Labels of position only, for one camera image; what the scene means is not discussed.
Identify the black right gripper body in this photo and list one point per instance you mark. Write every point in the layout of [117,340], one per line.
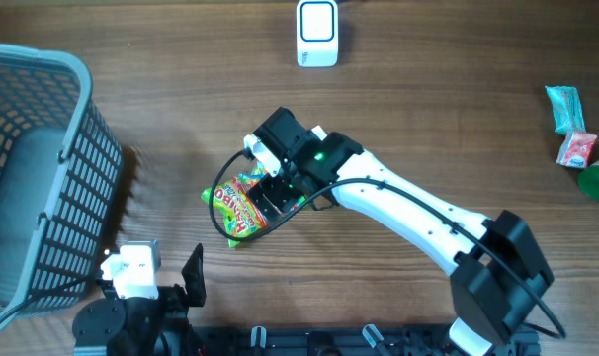
[281,190]

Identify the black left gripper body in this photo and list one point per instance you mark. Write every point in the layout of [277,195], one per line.
[173,303]

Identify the Haribo gummy candy bag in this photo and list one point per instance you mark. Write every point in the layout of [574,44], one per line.
[240,217]

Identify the red tissue pack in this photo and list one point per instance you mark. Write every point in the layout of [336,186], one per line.
[576,150]

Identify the teal wet wipes pack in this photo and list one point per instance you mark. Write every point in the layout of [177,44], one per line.
[567,109]

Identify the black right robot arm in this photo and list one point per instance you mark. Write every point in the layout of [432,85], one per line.
[497,271]

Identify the white barcode scanner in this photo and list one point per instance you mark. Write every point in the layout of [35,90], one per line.
[317,36]

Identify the grey plastic mesh basket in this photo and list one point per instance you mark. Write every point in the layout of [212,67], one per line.
[60,167]

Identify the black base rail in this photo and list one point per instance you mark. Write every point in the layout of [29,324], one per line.
[408,340]

